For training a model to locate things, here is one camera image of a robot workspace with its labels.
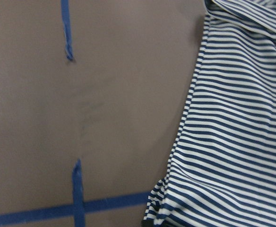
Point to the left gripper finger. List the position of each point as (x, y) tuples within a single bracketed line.
[(147, 223)]

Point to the navy white striped polo shirt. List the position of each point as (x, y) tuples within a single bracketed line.
[(221, 171)]

